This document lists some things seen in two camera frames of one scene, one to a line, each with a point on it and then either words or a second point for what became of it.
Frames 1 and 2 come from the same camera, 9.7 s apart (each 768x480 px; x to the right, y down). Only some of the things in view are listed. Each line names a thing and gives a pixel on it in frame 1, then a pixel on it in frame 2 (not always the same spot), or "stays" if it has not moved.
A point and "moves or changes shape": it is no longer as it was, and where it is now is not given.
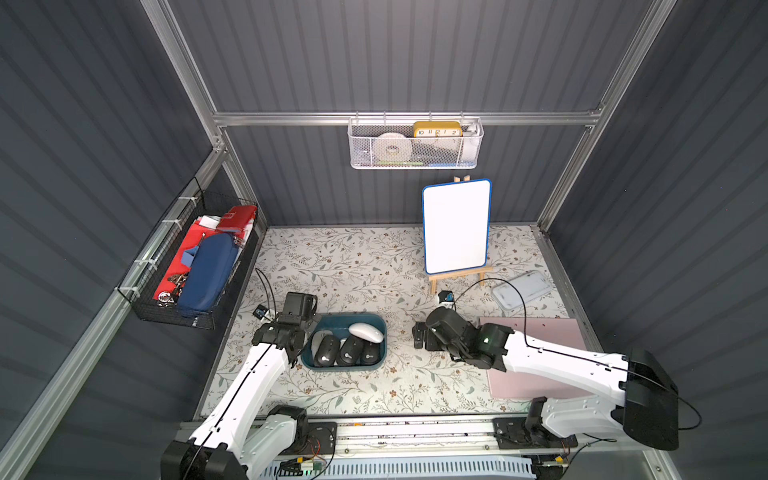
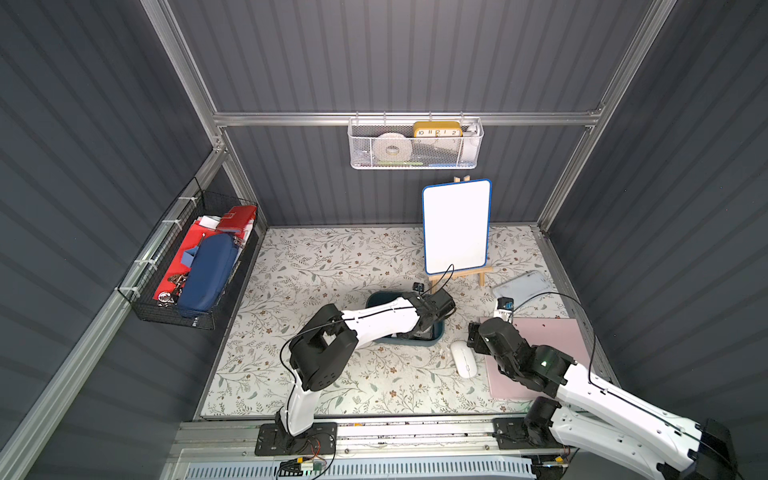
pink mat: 559,332 stays
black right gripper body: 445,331 to 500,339
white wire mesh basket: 415,143 stays
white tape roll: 392,146 stays
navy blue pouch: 209,272 stays
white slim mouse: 366,332 moves or changes shape
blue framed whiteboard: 456,221 stays
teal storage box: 338,324 moves or changes shape
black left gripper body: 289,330 to 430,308
